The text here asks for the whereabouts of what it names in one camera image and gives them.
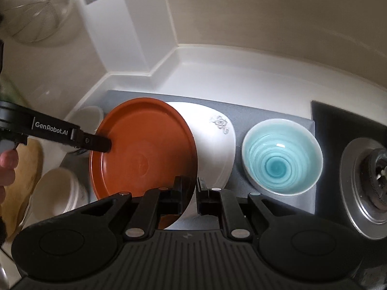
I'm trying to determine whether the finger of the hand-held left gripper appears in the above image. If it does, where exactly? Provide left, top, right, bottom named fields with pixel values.
left=70, top=126, right=112, bottom=154

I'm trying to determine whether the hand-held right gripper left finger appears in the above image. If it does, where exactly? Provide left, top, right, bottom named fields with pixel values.
left=81, top=175, right=192, bottom=239

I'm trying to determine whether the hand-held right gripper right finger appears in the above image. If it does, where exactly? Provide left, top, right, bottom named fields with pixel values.
left=196, top=176, right=291, bottom=240

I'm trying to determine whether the orange plate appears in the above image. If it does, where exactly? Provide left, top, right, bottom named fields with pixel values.
left=89, top=97, right=199, bottom=231

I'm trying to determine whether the white plate with floral print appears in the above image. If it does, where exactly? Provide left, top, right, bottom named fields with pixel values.
left=163, top=101, right=237, bottom=231

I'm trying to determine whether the person's left hand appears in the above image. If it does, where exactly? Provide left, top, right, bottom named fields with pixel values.
left=0, top=150, right=19, bottom=206

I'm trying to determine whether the wooden cutting board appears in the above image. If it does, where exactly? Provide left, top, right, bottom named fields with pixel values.
left=0, top=139, right=44, bottom=239

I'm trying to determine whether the light blue ceramic bowl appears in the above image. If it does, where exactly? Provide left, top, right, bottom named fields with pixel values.
left=241, top=118, right=323, bottom=196

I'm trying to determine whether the grey drying mat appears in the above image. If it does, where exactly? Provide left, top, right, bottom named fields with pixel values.
left=59, top=89, right=316, bottom=233

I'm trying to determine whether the black glass stove top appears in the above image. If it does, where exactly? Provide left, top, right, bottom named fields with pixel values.
left=311, top=100, right=387, bottom=290

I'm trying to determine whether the gas stove burner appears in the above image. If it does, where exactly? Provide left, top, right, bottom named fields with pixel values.
left=339, top=137, right=387, bottom=241

